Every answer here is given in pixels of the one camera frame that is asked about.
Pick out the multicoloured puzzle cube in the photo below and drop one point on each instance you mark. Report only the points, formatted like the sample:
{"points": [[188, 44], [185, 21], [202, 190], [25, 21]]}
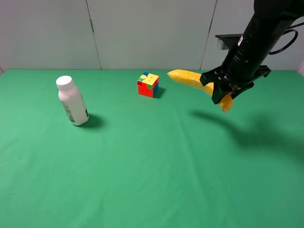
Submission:
{"points": [[148, 84]]}

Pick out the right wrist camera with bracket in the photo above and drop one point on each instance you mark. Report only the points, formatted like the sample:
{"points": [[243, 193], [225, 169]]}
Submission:
{"points": [[228, 41]]}

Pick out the white plastic bottle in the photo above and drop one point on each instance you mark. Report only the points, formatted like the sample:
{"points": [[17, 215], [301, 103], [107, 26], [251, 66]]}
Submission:
{"points": [[72, 100]]}

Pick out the yellow banana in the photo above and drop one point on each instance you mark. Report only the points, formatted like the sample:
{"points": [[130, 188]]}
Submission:
{"points": [[192, 79]]}

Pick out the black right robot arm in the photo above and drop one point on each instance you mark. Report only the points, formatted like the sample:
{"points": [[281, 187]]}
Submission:
{"points": [[271, 20]]}

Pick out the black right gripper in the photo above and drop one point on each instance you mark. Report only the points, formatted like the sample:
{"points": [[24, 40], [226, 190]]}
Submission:
{"points": [[240, 71]]}

